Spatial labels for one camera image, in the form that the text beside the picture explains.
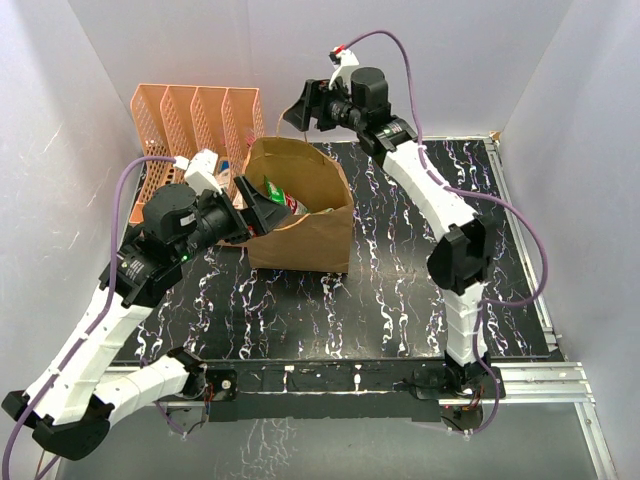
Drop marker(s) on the green Chuba chips bag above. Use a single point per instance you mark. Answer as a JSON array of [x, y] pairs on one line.
[[280, 196]]

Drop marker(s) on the brown paper bag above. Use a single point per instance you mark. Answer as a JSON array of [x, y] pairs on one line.
[[316, 235]]

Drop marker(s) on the white label cards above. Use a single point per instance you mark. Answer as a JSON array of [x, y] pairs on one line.
[[223, 173]]

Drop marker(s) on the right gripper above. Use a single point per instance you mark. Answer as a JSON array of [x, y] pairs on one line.
[[315, 103]]

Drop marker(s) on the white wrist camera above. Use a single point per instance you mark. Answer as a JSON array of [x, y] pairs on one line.
[[199, 171], [345, 63]]

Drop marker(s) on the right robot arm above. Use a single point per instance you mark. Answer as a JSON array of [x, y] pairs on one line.
[[460, 262]]

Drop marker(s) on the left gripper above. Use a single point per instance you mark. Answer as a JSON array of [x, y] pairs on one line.
[[259, 217]]

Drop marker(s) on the orange plastic file organizer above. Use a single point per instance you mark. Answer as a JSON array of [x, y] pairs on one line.
[[181, 120]]

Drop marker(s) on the aluminium table frame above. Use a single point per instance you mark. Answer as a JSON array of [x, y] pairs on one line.
[[386, 306]]

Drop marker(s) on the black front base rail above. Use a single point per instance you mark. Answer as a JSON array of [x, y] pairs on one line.
[[327, 389]]

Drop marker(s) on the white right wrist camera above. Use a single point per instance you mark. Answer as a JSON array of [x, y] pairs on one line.
[[345, 63]]

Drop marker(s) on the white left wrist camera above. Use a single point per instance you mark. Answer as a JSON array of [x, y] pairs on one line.
[[199, 171]]

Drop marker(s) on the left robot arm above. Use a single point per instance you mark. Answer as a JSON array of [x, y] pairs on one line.
[[70, 409]]

